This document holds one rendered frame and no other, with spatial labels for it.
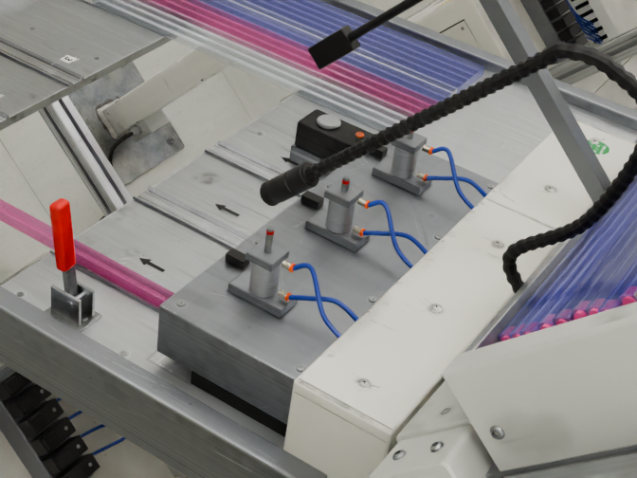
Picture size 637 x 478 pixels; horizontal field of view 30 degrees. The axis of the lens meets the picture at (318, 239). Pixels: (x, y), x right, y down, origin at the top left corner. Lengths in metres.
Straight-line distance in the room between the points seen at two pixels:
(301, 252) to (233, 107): 1.68
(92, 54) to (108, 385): 0.52
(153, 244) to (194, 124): 1.50
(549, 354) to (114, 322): 0.44
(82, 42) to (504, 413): 0.81
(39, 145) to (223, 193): 1.20
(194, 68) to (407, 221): 1.21
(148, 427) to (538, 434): 0.35
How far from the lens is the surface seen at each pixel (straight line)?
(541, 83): 0.97
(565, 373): 0.66
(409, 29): 1.46
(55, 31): 1.40
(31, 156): 2.29
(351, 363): 0.85
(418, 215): 1.04
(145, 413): 0.92
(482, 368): 0.69
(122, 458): 1.48
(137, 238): 1.07
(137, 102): 2.32
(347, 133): 1.16
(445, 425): 0.75
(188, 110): 2.55
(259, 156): 1.19
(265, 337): 0.89
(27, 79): 1.30
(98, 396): 0.95
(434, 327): 0.89
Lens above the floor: 1.84
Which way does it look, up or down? 43 degrees down
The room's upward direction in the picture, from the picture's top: 67 degrees clockwise
